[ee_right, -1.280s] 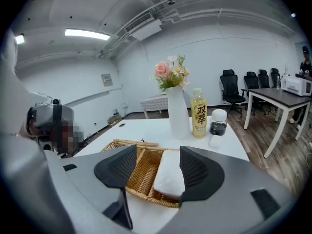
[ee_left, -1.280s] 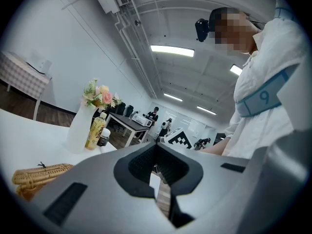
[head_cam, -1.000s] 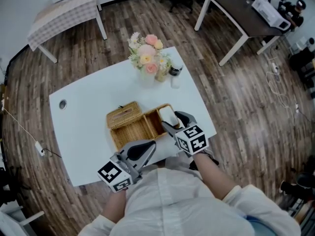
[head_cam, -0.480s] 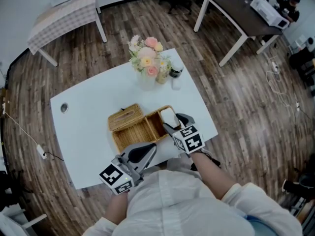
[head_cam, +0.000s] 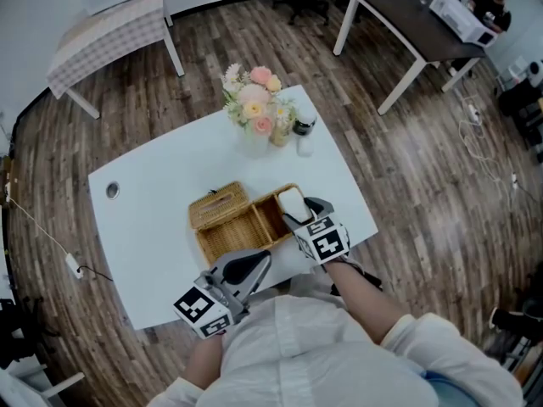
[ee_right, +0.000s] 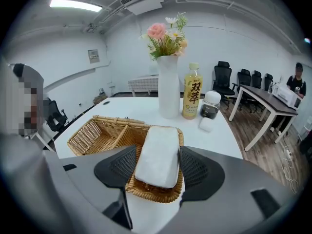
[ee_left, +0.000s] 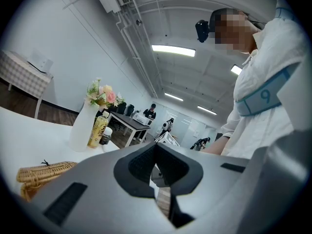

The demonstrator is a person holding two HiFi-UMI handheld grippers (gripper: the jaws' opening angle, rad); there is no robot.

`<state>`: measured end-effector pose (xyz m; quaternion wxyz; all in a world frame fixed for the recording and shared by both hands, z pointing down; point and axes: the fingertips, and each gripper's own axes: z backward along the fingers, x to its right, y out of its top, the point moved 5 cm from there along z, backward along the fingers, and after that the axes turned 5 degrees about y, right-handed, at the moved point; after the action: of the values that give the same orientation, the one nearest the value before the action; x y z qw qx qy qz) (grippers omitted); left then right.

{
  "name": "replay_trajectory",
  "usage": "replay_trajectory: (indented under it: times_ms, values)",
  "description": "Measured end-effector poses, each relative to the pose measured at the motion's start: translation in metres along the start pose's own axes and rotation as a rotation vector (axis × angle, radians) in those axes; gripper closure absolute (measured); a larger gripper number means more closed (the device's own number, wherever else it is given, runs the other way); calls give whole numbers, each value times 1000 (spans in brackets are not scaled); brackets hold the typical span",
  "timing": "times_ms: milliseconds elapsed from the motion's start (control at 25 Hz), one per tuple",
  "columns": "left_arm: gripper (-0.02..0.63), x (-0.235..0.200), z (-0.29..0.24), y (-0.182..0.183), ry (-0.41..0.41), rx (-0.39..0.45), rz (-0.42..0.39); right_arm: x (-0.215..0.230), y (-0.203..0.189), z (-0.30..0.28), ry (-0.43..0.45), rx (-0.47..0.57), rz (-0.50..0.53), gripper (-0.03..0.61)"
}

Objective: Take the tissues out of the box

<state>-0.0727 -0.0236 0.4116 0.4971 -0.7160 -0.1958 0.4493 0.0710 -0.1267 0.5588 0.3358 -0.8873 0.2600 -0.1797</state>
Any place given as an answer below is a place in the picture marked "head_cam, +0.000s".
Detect person's left forearm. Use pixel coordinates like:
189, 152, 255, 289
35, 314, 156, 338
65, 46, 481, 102
188, 332, 224, 392

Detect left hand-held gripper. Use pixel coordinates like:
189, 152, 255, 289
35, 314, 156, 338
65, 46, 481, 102
172, 248, 272, 338

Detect white ceramic vase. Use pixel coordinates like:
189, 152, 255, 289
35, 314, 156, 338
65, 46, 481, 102
239, 131, 272, 159

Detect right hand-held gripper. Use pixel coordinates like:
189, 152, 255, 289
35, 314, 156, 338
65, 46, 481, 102
281, 196, 351, 266

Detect white printer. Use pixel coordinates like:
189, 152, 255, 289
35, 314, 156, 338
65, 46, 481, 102
428, 0, 498, 49

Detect dark jar with white lid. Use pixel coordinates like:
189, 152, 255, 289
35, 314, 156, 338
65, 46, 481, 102
292, 109, 318, 136

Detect yellow patterned bottle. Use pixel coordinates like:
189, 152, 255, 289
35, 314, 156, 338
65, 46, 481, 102
270, 119, 294, 148

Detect black storage rack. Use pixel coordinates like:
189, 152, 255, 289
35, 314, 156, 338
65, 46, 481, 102
496, 77, 543, 164

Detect tangled white cable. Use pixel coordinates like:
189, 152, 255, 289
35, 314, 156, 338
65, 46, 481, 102
456, 94, 519, 194

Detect person's white jacket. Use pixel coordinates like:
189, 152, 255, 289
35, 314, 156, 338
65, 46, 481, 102
146, 276, 525, 407

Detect person's right forearm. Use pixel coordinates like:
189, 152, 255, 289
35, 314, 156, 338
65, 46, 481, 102
325, 260, 411, 345

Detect table with checkered cloth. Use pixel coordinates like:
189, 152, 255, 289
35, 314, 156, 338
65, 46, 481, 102
45, 0, 167, 99

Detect person's blue jeans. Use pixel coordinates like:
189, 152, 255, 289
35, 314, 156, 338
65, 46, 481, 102
423, 371, 476, 407

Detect pastel flower bouquet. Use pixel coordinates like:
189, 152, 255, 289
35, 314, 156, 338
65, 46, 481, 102
220, 62, 298, 137

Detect wicker compartment basket with lid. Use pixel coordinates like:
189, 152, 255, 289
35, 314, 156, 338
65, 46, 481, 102
188, 180, 317, 266

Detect dark brown table white legs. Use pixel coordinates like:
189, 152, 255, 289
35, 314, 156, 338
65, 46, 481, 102
333, 0, 487, 116

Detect thin black cable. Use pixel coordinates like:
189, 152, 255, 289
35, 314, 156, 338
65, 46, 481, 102
77, 265, 115, 282

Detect white rectangular object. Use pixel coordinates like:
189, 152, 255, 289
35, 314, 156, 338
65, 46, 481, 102
277, 187, 314, 224

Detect white metal frame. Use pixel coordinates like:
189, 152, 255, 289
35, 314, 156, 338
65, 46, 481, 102
0, 366, 86, 407

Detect thin white cable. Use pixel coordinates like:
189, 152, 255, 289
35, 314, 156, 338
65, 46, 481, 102
7, 196, 71, 259

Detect white side table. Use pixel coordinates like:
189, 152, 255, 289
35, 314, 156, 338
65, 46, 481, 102
65, 0, 186, 120

